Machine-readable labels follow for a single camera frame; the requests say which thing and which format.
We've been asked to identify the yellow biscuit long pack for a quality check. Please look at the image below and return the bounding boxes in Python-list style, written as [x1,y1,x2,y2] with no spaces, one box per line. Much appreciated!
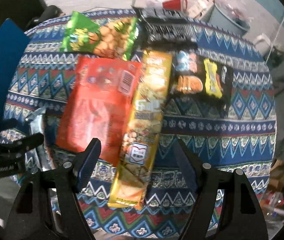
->
[108,50,172,210]

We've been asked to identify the red snack bag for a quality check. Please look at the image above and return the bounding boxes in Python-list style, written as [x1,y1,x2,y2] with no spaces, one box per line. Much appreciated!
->
[56,56,141,166]

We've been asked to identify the black yellow cookie bag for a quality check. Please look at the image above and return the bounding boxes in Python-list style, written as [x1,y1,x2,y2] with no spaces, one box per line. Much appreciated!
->
[169,50,233,112]

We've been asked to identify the green snack bag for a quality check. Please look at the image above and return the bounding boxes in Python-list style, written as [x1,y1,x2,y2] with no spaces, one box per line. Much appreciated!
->
[60,11,139,61]

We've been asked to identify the black printed snack bag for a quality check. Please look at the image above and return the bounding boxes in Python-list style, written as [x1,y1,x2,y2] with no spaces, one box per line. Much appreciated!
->
[133,7,197,48]

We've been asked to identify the patterned blue table cloth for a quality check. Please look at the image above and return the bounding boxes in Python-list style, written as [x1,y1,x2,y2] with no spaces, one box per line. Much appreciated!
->
[0,16,276,238]

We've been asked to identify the blue cardboard box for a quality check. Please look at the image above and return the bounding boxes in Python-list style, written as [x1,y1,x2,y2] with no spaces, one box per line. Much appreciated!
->
[0,18,33,143]

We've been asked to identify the white electric kettle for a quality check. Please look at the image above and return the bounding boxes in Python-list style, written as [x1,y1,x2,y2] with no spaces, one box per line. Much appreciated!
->
[252,33,273,57]

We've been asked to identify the light blue trash bin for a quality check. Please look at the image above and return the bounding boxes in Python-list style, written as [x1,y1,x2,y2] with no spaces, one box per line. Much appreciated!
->
[208,0,250,37]

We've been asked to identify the black round speaker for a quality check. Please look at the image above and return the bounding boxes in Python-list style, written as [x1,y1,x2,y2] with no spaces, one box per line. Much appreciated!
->
[25,5,65,30]

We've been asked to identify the white flat carton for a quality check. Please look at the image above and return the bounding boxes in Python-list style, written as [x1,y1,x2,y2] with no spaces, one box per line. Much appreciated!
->
[187,0,214,20]

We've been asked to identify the white power cable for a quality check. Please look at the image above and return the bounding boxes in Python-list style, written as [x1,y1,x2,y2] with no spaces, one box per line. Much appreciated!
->
[264,10,284,63]

